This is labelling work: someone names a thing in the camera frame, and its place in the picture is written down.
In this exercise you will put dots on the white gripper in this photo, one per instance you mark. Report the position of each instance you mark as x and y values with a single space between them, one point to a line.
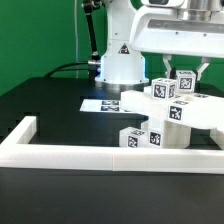
159 30

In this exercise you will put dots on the white chair back part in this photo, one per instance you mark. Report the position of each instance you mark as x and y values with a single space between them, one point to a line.
195 110

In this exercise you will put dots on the white chair seat part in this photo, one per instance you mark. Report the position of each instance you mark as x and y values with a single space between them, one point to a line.
174 136

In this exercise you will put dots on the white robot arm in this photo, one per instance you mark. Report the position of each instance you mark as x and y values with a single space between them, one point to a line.
120 64

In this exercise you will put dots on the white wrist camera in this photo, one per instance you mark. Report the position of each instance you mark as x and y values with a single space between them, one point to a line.
163 3

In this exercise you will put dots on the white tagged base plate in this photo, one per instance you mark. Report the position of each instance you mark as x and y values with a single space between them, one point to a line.
104 106

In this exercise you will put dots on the white U-shaped fence frame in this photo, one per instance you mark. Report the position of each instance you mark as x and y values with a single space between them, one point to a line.
16 151

